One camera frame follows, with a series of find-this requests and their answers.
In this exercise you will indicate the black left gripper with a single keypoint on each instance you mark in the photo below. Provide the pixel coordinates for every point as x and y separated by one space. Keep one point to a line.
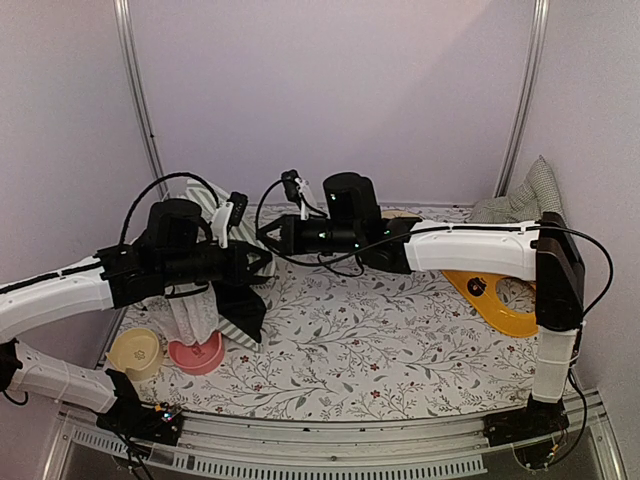
239 271

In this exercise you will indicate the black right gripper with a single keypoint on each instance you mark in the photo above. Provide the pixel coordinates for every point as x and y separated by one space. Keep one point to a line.
288 239

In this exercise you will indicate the green striped pet tent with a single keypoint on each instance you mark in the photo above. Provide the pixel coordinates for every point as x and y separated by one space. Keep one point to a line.
236 312

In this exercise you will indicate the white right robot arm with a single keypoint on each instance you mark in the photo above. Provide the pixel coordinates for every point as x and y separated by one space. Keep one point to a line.
542 252

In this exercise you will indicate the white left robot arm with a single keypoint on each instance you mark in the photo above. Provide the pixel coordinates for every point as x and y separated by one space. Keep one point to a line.
45 299

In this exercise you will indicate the cream pet bowl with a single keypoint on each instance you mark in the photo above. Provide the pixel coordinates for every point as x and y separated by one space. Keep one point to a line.
137 353

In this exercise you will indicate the pink pet bowl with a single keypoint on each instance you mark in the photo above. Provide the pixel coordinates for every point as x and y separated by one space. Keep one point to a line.
198 359

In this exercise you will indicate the yellow double pet bowl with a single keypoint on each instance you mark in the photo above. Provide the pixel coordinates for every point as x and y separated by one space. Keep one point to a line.
505 303

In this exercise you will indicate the round wooden floral plate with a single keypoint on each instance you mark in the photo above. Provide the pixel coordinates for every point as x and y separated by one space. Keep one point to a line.
398 213

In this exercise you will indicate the floral table mat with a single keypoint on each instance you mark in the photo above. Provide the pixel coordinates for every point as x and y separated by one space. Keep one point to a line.
345 345

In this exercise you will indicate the green checked cushion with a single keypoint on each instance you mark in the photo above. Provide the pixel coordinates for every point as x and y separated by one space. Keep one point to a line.
537 194

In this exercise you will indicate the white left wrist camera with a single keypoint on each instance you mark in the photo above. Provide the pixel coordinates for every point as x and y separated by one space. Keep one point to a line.
228 216

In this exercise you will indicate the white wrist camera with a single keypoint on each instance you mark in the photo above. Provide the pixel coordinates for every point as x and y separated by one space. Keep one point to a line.
297 190
228 216

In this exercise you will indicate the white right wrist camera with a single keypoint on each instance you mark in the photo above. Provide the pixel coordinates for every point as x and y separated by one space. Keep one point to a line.
297 190

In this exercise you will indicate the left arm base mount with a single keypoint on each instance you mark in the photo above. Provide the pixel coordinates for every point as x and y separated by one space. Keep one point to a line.
131 418

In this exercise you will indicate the front aluminium rail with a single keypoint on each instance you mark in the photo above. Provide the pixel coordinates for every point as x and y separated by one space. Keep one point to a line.
452 447

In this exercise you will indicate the aluminium frame post right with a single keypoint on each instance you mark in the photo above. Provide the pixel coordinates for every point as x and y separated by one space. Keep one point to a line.
533 60

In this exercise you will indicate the aluminium frame post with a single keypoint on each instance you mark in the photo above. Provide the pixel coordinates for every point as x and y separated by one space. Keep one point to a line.
533 60
126 37

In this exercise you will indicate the aluminium frame post left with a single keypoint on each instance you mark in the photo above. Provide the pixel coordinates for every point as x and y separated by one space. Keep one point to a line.
126 37

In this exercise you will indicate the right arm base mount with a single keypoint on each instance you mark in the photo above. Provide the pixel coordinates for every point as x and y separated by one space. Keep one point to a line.
525 423

